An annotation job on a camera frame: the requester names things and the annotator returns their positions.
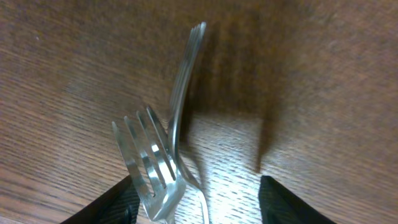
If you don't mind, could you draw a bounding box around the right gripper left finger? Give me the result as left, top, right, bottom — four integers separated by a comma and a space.
61, 175, 141, 224

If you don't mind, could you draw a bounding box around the thin small steel fork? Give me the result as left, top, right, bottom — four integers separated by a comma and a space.
168, 22, 210, 224

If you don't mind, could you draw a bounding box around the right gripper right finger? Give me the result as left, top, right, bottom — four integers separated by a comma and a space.
258, 175, 335, 224

